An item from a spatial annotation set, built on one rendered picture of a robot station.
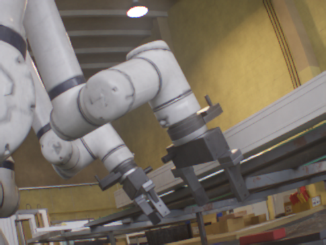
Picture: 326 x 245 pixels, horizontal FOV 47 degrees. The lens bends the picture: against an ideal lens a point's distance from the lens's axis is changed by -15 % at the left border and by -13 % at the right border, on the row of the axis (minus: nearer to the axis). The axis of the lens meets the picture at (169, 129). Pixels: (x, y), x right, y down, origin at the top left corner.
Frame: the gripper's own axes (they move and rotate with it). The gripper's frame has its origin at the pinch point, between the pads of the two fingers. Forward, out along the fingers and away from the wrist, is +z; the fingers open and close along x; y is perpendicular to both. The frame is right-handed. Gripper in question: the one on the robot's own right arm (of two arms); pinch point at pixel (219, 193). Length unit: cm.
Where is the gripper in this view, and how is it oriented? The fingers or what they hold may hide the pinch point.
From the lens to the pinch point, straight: 88.8
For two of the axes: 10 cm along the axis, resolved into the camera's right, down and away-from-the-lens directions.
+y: -7.1, 4.2, -5.7
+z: 4.6, 8.8, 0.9
